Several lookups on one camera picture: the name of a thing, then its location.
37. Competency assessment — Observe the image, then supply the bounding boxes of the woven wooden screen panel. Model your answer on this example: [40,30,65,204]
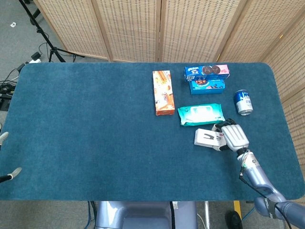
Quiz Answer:
[91,0,163,63]
[281,88,305,167]
[33,0,111,61]
[218,0,305,63]
[259,16,305,103]
[158,0,243,63]

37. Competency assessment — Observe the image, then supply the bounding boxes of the black cable on robot base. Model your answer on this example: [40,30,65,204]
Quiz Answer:
[169,201,177,229]

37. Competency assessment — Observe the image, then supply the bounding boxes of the black shoe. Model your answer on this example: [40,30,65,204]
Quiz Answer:
[225,210,244,229]

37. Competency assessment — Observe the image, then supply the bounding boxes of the black floor cable bundle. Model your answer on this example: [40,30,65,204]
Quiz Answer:
[0,62,27,113]

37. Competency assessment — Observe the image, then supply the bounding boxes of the small blue cookie box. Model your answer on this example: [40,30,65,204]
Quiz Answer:
[188,79,226,95]

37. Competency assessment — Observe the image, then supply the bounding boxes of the blue pink cookie box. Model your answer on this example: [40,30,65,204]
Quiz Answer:
[184,64,231,83]

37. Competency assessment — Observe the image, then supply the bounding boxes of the black tripod stand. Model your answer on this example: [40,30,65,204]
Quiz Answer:
[19,0,85,63]

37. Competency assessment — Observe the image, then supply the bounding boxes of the small white box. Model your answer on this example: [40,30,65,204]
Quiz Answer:
[193,128,226,148]

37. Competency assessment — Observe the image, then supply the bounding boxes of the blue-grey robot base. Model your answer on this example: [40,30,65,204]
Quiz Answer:
[94,201,198,229]

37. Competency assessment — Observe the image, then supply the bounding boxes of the blue white drink can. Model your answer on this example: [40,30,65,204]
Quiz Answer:
[233,89,254,116]

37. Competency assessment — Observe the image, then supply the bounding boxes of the yellow floor tape strip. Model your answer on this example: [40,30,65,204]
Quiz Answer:
[234,200,242,219]

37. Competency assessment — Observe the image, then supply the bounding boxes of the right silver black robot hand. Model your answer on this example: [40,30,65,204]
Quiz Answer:
[212,118,250,152]

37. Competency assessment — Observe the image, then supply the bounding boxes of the left robot hand grey fingertips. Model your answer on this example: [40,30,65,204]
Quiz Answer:
[0,131,22,184]

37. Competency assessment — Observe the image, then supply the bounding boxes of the dark blue table mat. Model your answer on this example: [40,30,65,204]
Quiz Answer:
[0,62,305,201]

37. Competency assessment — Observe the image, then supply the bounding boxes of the teal wet wipes pack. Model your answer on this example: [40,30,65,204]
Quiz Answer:
[177,103,226,126]

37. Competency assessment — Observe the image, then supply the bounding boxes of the metal table leg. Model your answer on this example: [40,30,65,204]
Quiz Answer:
[204,201,211,229]

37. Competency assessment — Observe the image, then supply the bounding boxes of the orange biscuit box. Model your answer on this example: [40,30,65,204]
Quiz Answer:
[152,70,175,116]

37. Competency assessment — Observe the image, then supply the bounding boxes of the blue cable bundle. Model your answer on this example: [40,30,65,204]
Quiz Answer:
[87,201,96,229]

